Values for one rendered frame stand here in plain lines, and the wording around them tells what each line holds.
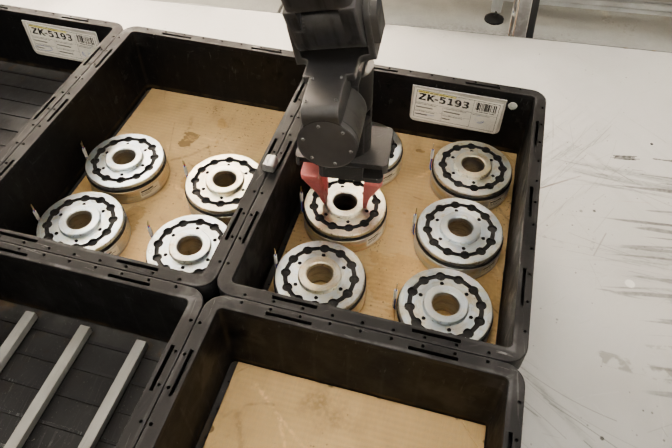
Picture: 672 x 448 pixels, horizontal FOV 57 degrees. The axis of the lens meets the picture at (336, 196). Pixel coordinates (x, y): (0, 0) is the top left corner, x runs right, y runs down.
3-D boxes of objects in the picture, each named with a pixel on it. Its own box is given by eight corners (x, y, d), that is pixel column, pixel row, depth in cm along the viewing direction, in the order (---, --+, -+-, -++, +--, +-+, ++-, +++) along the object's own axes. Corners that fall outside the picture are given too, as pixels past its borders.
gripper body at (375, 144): (386, 178, 68) (390, 126, 63) (295, 168, 69) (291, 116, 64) (393, 139, 73) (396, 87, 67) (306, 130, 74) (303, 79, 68)
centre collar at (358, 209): (328, 187, 79) (328, 184, 78) (367, 192, 78) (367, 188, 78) (321, 217, 76) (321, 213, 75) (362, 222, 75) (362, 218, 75)
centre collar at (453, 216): (441, 210, 76) (442, 207, 76) (482, 218, 75) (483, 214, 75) (436, 241, 73) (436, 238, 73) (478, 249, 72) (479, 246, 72)
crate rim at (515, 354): (324, 70, 88) (324, 55, 86) (542, 106, 83) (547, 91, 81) (214, 304, 62) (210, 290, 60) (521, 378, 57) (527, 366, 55)
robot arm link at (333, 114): (380, -14, 57) (291, -6, 60) (360, 57, 50) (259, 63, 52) (396, 92, 66) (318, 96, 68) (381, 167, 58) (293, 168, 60)
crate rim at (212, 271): (131, 38, 93) (127, 24, 92) (324, 70, 88) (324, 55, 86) (-45, 241, 67) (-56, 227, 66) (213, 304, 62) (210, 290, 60)
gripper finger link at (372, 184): (379, 227, 74) (382, 170, 67) (320, 220, 75) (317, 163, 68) (386, 186, 79) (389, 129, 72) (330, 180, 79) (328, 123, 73)
